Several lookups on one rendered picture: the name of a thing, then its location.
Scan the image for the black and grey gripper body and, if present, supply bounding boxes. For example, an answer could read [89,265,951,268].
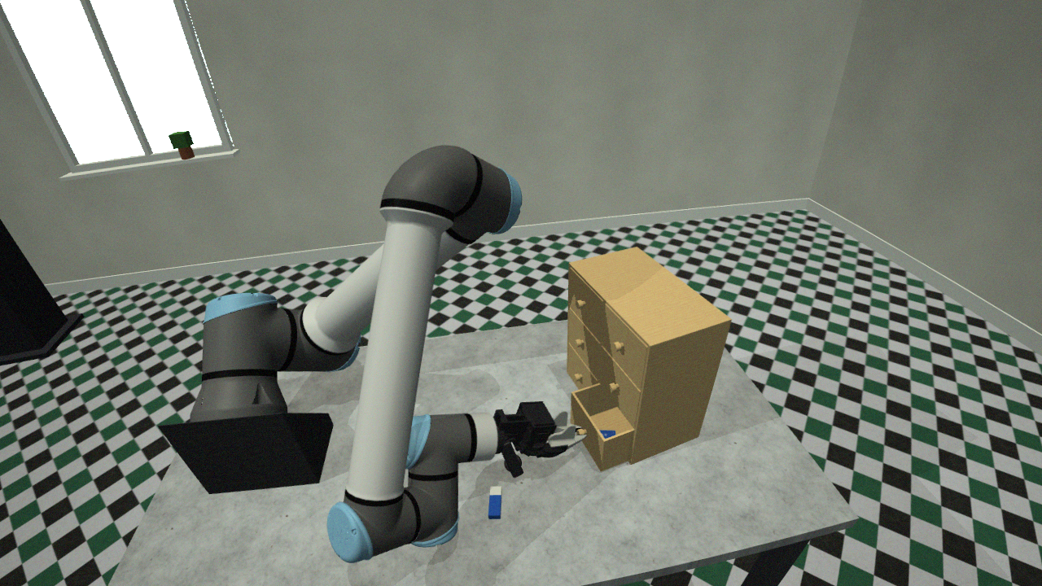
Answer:
[493,401,557,457]

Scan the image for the blue and white eraser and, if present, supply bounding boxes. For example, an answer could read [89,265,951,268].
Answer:
[488,487,501,519]

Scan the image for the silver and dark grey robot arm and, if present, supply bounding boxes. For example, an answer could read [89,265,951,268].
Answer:
[190,145,522,563]

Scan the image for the brown wooden chest of drawers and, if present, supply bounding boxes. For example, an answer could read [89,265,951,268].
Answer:
[567,247,731,465]

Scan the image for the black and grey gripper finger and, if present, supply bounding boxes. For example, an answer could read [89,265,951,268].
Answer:
[554,411,582,433]
[534,425,587,458]

